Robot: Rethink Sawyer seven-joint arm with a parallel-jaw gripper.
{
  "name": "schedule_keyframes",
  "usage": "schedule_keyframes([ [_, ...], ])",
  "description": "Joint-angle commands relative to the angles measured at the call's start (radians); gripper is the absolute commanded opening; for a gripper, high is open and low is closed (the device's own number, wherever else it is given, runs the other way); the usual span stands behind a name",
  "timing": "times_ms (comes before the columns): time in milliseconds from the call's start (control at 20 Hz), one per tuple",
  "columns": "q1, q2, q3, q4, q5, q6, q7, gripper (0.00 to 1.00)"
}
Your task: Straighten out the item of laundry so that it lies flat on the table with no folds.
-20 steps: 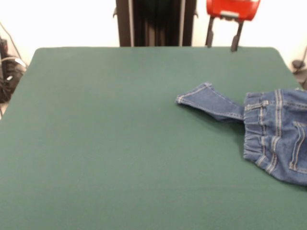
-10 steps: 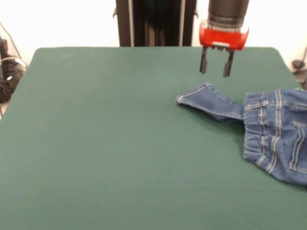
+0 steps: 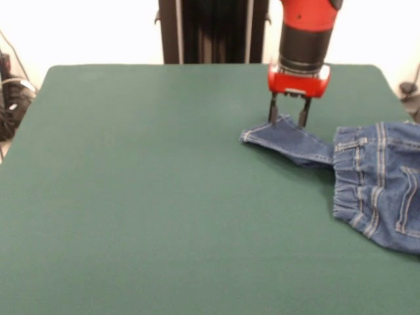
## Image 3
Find black power adapter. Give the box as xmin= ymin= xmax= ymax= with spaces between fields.
xmin=399 ymin=81 xmax=418 ymax=96

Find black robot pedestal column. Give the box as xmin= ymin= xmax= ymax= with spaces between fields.
xmin=154 ymin=0 xmax=273 ymax=65

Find dark green table cloth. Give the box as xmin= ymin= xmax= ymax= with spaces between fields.
xmin=0 ymin=63 xmax=420 ymax=315

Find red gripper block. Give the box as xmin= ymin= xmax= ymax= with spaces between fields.
xmin=266 ymin=61 xmax=331 ymax=128

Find dark floor cable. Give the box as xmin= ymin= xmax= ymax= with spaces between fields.
xmin=402 ymin=93 xmax=420 ymax=125

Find black cable heap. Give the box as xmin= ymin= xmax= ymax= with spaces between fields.
xmin=0 ymin=29 xmax=39 ymax=142

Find blue denim jeans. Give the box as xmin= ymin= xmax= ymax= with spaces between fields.
xmin=238 ymin=113 xmax=420 ymax=256

